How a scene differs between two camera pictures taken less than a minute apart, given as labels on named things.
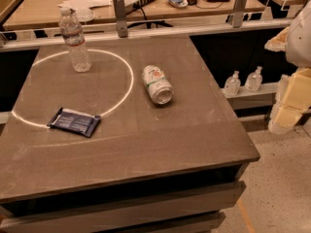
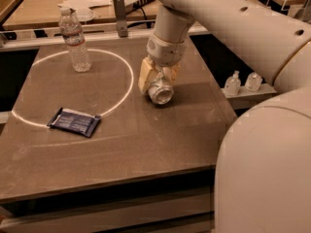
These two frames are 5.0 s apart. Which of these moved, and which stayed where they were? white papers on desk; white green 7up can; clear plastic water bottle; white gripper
Moved: white gripper
Stayed: clear plastic water bottle; white papers on desk; white green 7up can
